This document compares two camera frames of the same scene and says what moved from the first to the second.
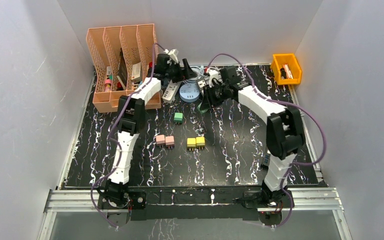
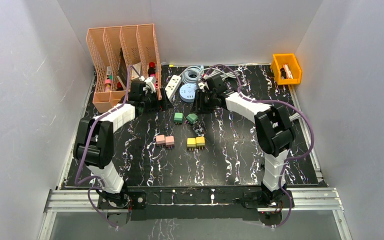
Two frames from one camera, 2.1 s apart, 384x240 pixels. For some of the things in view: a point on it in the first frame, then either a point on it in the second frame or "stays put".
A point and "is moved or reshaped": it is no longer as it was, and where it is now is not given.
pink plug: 169,141 stays put
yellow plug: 191,143 stays put
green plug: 204,109 is moved or reshaped
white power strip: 172,89 stays put
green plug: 178,118 stays put
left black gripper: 181,69 -> 157,104
